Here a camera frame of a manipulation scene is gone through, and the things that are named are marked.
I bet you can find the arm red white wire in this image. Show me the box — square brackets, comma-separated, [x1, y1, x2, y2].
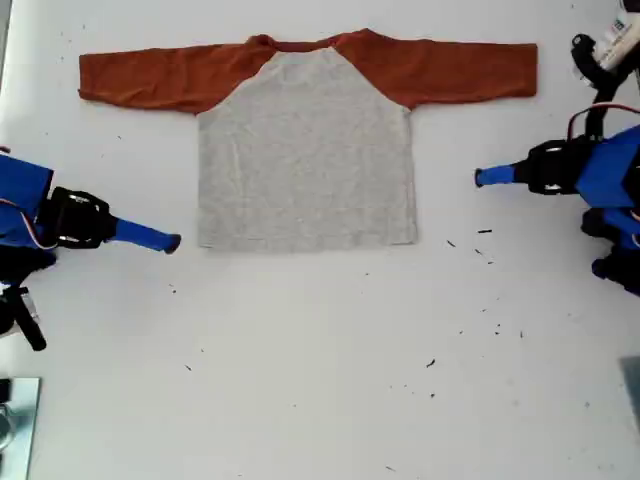
[568, 104, 640, 140]
[0, 198, 57, 251]

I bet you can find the grey shirt with rust sleeves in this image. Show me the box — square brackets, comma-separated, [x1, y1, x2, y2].
[78, 28, 540, 253]

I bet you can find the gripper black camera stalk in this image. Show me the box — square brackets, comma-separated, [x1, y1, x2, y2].
[13, 287, 48, 352]
[569, 33, 624, 144]

